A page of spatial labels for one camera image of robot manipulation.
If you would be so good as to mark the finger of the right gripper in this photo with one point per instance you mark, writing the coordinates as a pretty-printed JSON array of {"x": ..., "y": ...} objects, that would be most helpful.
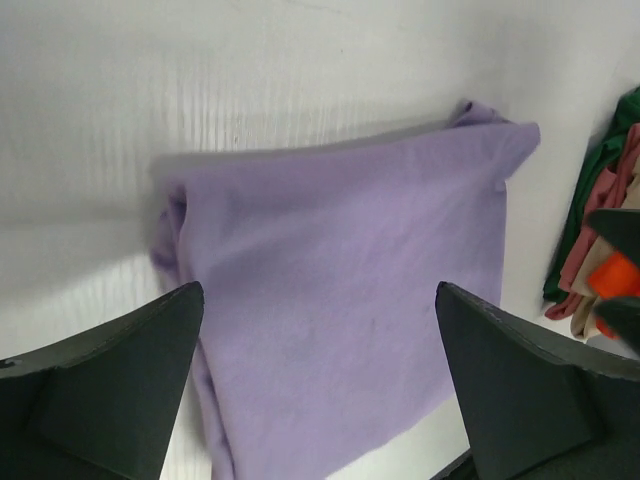
[
  {"x": 621, "y": 314},
  {"x": 620, "y": 228}
]

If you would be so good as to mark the folded orange t-shirt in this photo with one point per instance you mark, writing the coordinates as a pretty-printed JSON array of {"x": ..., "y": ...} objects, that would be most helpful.
[{"x": 617, "y": 276}]

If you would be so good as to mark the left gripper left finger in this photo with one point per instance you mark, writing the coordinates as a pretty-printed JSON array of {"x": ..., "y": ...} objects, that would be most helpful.
[{"x": 101, "y": 404}]

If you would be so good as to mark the purple t-shirt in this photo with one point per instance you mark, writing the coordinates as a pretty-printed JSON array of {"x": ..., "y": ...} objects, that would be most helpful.
[{"x": 319, "y": 341}]

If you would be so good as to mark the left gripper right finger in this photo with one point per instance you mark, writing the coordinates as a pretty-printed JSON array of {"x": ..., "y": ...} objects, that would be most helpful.
[{"x": 536, "y": 404}]

